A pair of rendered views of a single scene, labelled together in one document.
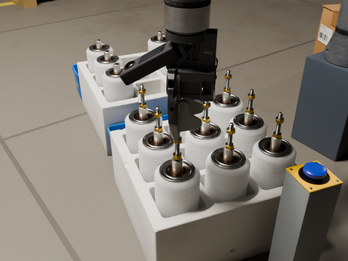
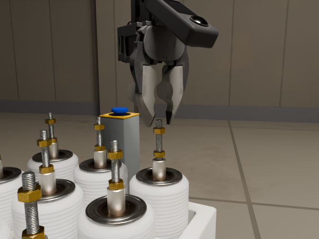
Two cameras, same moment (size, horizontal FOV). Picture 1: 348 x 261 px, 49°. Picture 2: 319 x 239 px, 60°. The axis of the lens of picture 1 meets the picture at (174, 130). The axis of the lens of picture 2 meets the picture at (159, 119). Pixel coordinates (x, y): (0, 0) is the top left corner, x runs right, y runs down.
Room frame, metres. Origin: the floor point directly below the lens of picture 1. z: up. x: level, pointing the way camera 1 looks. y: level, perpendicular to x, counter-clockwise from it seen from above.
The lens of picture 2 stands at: (0.91, 0.30, 0.42)
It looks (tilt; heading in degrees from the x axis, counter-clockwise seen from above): 10 degrees down; 227
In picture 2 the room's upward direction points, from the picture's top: straight up
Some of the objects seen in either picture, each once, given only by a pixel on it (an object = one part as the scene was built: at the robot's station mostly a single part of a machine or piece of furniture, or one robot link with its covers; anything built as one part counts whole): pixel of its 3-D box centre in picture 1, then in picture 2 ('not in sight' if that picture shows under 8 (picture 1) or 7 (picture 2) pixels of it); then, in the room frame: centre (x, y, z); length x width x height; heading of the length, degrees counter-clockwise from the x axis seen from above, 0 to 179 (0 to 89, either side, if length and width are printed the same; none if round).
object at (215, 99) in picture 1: (226, 101); not in sight; (0.93, -0.14, 0.25); 0.08 x 0.08 x 0.01
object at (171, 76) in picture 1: (190, 63); (150, 24); (0.63, -0.03, 0.49); 0.09 x 0.08 x 0.12; 83
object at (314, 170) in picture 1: (314, 172); (119, 112); (0.54, -0.25, 0.32); 0.04 x 0.04 x 0.02
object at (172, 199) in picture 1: (177, 203); (159, 228); (0.63, -0.01, 0.16); 0.10 x 0.10 x 0.18
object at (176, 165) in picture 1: (177, 165); (159, 169); (0.63, -0.01, 0.26); 0.02 x 0.02 x 0.03
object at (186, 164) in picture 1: (177, 170); (159, 176); (0.63, -0.01, 0.25); 0.08 x 0.08 x 0.01
